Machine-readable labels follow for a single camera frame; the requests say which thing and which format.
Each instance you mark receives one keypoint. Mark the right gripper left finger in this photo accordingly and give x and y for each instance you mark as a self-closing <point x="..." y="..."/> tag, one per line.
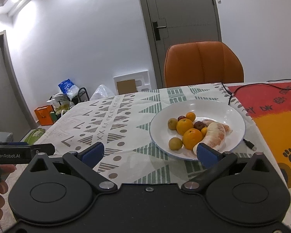
<point x="82" y="164"/>

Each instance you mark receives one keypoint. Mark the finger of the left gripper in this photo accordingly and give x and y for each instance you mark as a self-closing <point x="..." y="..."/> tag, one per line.
<point x="14" y="144"/>
<point x="48" y="149"/>

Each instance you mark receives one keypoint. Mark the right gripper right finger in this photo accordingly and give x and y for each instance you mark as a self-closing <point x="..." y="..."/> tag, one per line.
<point x="216" y="165"/>

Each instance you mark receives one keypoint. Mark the large peeled pomelo half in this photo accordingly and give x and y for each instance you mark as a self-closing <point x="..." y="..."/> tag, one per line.
<point x="215" y="138"/>

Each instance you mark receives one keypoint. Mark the small peeled pomelo piece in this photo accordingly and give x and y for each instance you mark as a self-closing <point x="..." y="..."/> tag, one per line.
<point x="227" y="128"/>

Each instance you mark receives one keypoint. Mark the large orange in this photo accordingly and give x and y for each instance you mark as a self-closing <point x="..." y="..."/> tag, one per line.
<point x="191" y="138"/>
<point x="184" y="125"/>

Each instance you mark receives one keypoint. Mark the dark red apple back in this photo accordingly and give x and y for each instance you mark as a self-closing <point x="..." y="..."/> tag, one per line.
<point x="199" y="125"/>

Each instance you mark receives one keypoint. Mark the brown pear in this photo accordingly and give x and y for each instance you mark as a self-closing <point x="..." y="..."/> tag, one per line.
<point x="175" y="143"/>
<point x="172" y="123"/>

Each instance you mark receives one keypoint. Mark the small tangerine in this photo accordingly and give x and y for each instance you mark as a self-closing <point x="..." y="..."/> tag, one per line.
<point x="204" y="131"/>
<point x="191" y="116"/>

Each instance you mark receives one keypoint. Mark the grey sofa cushion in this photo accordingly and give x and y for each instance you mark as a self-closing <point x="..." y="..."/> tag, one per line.
<point x="6" y="137"/>

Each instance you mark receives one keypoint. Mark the green floor rug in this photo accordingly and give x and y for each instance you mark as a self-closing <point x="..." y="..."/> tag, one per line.
<point x="34" y="136"/>

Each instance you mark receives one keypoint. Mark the orange paper bag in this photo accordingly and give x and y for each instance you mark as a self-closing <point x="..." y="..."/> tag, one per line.
<point x="43" y="115"/>

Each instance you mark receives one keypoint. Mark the black metal rack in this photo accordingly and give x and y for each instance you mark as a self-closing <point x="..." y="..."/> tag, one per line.
<point x="62" y="103"/>

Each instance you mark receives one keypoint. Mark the white ceramic plate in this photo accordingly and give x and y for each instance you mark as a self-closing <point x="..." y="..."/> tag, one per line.
<point x="203" y="109"/>

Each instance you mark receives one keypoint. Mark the blue white plastic bag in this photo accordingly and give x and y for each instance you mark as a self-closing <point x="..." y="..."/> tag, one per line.
<point x="68" y="88"/>

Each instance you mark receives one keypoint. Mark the clear plastic bag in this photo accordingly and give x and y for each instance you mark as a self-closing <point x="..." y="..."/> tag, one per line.
<point x="102" y="92"/>

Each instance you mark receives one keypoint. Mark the red orange cartoon mat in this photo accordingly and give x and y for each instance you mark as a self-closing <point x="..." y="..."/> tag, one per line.
<point x="269" y="105"/>

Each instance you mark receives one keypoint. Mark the orange leather chair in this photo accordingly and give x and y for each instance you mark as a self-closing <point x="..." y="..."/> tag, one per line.
<point x="201" y="63"/>

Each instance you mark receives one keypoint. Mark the white foam packaging frame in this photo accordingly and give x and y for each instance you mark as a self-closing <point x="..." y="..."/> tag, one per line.
<point x="132" y="83"/>

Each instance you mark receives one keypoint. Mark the grey door with handle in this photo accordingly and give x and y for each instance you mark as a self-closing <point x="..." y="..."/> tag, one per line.
<point x="170" y="22"/>

